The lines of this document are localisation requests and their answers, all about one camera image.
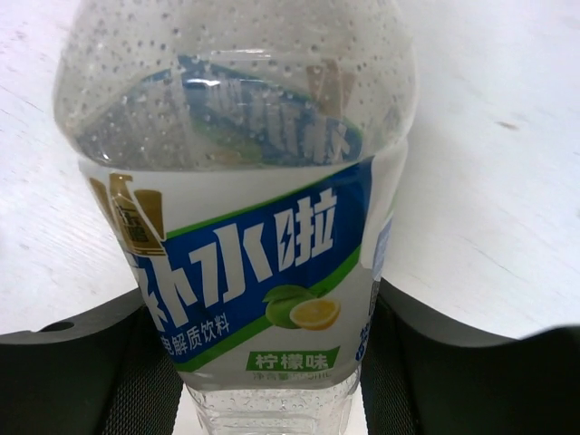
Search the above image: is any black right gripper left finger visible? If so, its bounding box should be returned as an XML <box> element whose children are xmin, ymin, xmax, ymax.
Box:
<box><xmin>1</xmin><ymin>289</ymin><xmax>182</xmax><ymax>434</ymax></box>

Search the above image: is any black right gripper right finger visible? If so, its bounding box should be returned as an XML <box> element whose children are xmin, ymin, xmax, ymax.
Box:
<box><xmin>361</xmin><ymin>280</ymin><xmax>579</xmax><ymax>434</ymax></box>

